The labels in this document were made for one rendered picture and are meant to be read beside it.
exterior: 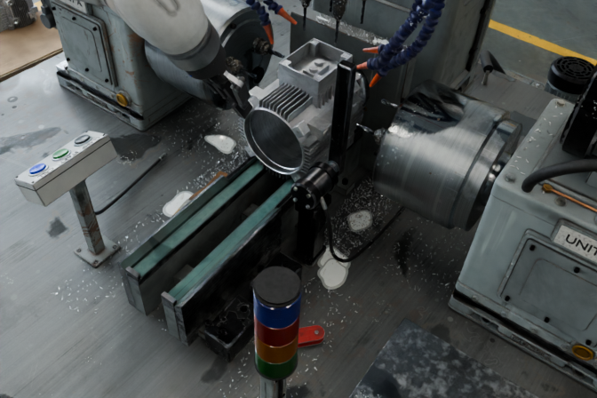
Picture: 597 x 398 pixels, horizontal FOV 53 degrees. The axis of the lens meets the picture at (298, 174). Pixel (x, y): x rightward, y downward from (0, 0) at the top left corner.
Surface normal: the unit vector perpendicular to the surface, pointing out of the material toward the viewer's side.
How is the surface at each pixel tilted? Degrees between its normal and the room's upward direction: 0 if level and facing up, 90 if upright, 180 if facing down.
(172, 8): 88
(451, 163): 51
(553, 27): 0
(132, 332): 0
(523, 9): 0
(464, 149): 35
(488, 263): 90
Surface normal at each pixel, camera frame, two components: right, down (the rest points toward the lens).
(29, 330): 0.04, -0.71
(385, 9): -0.58, 0.55
